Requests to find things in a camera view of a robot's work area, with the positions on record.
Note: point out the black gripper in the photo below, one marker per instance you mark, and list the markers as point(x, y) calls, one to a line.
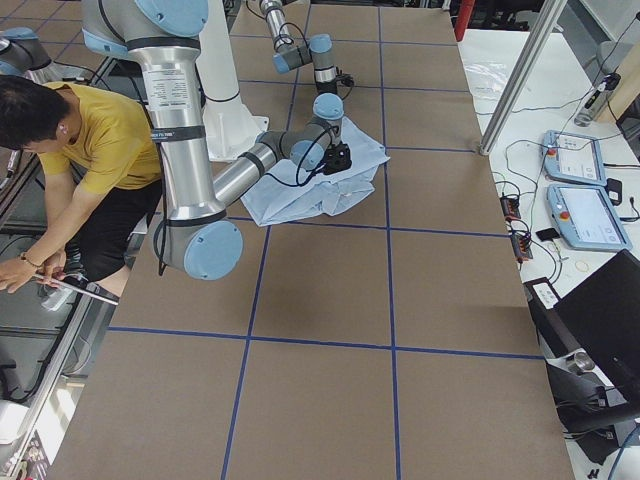
point(336, 134)

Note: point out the light blue button-up shirt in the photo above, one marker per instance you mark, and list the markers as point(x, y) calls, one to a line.
point(276, 198)

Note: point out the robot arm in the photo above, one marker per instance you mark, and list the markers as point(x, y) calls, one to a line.
point(162, 37)
point(292, 50)

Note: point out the orange connector box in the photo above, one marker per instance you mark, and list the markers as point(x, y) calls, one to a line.
point(510, 208)

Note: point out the person in yellow shirt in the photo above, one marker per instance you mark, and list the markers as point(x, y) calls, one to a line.
point(102, 175)

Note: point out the upper teach pendant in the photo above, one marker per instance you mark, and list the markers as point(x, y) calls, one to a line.
point(573, 158)

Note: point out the teach pendant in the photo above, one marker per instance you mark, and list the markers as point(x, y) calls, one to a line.
point(585, 218)
point(573, 158)

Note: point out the water bottle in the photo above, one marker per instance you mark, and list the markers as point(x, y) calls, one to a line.
point(595, 103)

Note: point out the lower teach pendant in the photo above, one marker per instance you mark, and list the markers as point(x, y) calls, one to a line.
point(585, 218)

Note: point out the black monitor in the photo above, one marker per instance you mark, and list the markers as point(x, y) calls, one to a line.
point(591, 336)

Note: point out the white power strip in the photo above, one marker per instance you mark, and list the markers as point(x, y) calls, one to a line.
point(53, 298)

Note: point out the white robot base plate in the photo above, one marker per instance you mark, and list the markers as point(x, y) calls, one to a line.
point(230, 127)

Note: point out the aluminium frame post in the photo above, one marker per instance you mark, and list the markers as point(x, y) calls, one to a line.
point(533, 47)

